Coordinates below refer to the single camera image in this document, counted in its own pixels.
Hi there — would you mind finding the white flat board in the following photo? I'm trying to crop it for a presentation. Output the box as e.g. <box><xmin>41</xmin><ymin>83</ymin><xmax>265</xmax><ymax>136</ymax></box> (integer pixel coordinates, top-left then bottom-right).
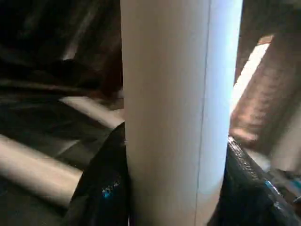
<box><xmin>58</xmin><ymin>96</ymin><xmax>125</xmax><ymax>129</ymax></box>

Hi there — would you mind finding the grey window curtain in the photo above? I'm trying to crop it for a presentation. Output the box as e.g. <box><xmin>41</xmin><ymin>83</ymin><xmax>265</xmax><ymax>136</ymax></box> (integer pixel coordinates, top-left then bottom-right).
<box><xmin>230</xmin><ymin>0</ymin><xmax>301</xmax><ymax>171</ymax></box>

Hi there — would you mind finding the dark metal rail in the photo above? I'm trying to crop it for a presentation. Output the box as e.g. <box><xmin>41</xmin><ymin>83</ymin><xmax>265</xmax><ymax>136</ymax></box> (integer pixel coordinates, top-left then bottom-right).
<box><xmin>0</xmin><ymin>79</ymin><xmax>102</xmax><ymax>95</ymax></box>

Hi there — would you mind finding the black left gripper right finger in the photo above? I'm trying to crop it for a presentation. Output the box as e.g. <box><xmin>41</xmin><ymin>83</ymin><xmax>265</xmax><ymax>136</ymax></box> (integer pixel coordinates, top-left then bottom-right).
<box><xmin>208</xmin><ymin>137</ymin><xmax>301</xmax><ymax>226</ymax></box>

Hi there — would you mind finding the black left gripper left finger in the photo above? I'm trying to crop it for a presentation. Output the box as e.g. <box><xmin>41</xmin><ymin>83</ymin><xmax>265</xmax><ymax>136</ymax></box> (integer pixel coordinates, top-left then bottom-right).
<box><xmin>63</xmin><ymin>121</ymin><xmax>132</xmax><ymax>226</ymax></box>

